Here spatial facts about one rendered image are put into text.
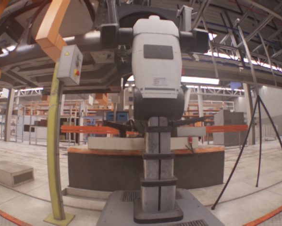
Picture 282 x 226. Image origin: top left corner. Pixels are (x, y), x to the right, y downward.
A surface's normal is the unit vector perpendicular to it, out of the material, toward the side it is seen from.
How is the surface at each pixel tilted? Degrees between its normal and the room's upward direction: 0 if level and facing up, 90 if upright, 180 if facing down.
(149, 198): 90
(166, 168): 90
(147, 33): 90
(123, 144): 90
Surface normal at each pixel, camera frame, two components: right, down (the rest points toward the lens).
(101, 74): 0.12, 0.09
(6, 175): 0.02, -0.15
